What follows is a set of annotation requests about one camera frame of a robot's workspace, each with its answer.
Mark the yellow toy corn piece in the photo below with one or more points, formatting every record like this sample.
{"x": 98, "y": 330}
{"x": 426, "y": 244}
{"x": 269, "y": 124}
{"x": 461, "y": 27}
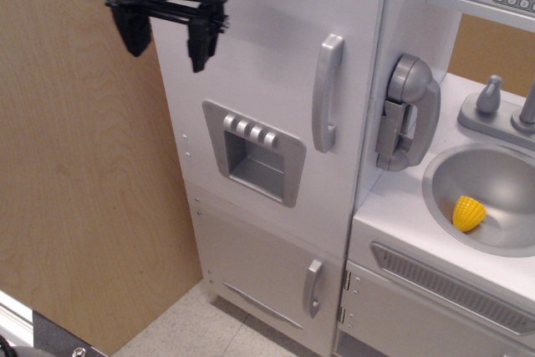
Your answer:
{"x": 468, "y": 213}

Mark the grey freezer door handle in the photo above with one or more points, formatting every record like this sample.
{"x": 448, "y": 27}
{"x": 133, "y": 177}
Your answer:
{"x": 310, "y": 303}

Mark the metal oven door hinges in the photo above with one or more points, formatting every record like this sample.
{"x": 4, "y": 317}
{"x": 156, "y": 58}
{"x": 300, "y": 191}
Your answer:
{"x": 345, "y": 288}

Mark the white freezer lower door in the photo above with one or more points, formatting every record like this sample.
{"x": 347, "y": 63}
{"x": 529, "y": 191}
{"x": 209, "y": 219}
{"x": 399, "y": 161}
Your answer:
{"x": 261, "y": 268}

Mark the grey vent panel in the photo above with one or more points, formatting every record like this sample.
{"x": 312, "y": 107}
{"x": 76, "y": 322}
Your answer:
{"x": 453, "y": 290}

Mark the grey ice dispenser panel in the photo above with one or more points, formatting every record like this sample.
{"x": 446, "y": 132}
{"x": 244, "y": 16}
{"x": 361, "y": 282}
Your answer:
{"x": 255, "y": 155}

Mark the grey fridge door handle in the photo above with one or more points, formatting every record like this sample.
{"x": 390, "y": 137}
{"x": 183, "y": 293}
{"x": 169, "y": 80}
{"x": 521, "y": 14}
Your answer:
{"x": 329, "y": 59}

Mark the grey toy telephone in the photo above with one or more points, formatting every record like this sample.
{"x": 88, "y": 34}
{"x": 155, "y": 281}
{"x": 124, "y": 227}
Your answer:
{"x": 410, "y": 115}

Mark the white toy fridge cabinet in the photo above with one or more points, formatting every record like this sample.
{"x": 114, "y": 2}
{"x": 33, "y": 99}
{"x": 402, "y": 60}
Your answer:
{"x": 376, "y": 81}

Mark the aluminium frame rail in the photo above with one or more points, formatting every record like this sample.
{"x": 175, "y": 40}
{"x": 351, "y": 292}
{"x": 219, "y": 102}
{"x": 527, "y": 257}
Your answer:
{"x": 16, "y": 322}

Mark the grey toy sink basin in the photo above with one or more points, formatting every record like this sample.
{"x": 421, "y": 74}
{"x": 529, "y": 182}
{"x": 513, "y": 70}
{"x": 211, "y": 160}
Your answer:
{"x": 501, "y": 179}

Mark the white toy fridge door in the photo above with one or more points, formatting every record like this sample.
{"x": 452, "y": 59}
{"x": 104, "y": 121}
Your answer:
{"x": 264, "y": 68}

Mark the white oven door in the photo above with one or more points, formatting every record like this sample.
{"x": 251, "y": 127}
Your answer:
{"x": 384, "y": 318}

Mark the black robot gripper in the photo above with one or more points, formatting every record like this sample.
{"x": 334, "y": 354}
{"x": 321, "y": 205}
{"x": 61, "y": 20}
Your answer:
{"x": 205, "y": 20}

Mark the grey toy faucet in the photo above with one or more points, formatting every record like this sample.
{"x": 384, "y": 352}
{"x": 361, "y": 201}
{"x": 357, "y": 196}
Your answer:
{"x": 488, "y": 114}

